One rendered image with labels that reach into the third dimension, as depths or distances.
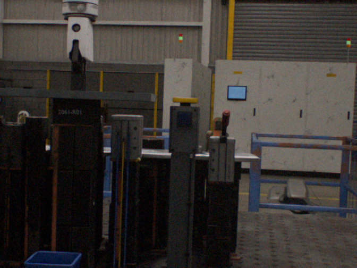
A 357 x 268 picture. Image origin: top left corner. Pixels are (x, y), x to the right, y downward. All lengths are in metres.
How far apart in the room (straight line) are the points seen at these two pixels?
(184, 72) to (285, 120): 1.97
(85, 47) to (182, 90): 8.16
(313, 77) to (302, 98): 0.40
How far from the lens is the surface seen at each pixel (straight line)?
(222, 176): 1.39
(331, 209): 3.33
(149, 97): 1.19
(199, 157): 1.50
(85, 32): 1.25
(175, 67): 9.42
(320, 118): 9.39
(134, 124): 1.39
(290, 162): 9.38
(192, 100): 1.22
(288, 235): 1.91
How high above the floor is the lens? 1.14
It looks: 3 degrees down
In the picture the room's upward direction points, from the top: 2 degrees clockwise
